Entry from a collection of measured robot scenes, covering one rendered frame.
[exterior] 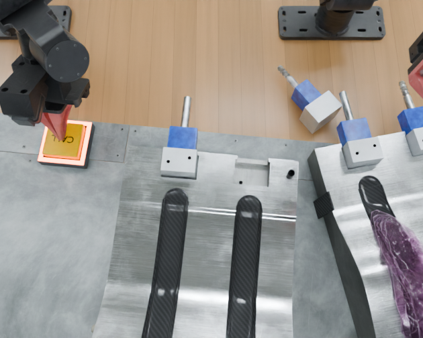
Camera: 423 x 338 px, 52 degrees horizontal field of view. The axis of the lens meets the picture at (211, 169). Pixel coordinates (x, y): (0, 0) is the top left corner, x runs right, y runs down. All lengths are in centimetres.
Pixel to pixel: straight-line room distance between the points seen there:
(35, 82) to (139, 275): 30
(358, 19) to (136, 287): 63
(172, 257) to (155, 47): 41
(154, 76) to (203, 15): 16
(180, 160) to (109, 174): 18
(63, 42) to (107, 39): 31
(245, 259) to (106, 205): 26
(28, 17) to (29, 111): 12
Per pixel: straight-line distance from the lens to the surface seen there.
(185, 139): 65
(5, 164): 82
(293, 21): 88
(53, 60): 58
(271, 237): 63
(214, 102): 79
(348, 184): 71
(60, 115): 69
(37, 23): 60
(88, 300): 73
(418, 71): 42
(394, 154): 75
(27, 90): 61
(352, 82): 85
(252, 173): 68
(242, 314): 62
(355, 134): 73
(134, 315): 62
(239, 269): 63
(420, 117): 78
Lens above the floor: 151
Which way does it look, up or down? 73 degrees down
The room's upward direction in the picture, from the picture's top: straight up
